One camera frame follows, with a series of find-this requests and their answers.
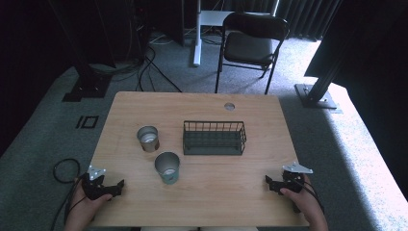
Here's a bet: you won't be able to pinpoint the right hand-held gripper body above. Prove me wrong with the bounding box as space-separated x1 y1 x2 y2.
280 162 314 194

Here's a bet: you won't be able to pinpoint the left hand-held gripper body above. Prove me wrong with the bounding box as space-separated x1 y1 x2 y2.
81 165 113 202

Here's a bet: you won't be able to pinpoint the person's left hand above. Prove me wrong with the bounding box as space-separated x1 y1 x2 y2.
64 187 114 229

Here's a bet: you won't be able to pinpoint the person's right hand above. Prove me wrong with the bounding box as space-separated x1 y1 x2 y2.
279 187 325 225

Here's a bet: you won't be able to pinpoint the teal steel cup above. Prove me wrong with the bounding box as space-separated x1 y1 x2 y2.
154 151 181 186

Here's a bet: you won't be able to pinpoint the brown steel cup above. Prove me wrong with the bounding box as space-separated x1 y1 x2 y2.
137 125 161 153

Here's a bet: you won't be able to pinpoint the black stand with bolted base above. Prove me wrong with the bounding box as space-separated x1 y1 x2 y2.
293 35 354 111

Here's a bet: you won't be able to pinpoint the black stand with flat base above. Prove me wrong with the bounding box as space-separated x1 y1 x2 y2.
47 0 114 103

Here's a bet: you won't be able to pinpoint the black folding chair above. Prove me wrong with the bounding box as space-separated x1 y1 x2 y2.
214 12 291 96

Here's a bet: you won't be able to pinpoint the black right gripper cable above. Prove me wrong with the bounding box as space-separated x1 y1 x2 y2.
300 180 325 216

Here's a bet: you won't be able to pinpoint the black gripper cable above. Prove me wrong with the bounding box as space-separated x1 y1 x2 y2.
49 158 89 231
300 180 325 216

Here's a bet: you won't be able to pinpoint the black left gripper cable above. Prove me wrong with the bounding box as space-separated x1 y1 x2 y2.
49 158 89 231

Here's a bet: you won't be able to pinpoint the black wire basket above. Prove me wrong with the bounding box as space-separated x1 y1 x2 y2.
182 119 247 157

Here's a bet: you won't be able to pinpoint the black floor cables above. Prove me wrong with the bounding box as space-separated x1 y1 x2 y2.
136 46 183 94

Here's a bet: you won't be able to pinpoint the white desk frame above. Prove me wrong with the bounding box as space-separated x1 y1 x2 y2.
191 0 281 68

